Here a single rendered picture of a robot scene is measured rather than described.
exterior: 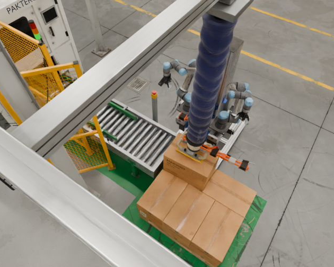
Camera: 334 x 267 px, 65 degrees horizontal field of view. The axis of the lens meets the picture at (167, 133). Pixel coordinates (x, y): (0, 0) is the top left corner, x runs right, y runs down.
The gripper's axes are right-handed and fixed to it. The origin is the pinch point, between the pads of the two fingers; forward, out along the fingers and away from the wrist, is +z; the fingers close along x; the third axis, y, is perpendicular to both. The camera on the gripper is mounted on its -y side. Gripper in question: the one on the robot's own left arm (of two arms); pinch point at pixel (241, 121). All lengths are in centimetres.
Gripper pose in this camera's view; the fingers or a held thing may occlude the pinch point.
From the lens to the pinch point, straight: 290.0
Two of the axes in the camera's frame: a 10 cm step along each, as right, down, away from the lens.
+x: 8.2, 4.8, -3.1
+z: -0.1, 5.7, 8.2
